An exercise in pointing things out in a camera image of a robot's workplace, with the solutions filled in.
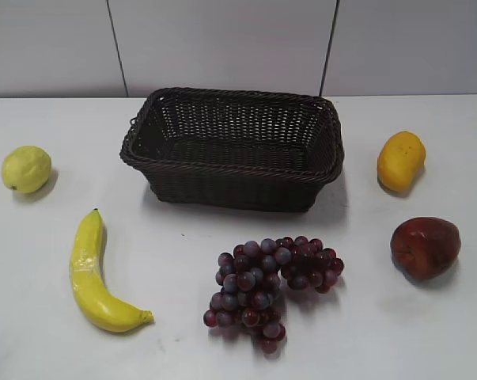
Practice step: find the yellow-green lemon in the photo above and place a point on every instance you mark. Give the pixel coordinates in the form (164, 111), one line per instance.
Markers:
(26, 169)

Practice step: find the yellow banana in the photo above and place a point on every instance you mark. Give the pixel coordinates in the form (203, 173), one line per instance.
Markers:
(97, 304)

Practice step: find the orange yellow mango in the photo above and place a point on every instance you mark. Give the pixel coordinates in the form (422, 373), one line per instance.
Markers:
(400, 160)

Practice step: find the purple grape bunch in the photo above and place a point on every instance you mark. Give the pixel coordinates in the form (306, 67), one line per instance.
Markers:
(250, 279)

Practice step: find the dark red apple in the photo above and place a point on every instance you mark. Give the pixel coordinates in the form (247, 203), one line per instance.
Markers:
(425, 247)

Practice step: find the black woven basket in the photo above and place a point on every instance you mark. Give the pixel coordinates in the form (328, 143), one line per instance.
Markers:
(238, 149)

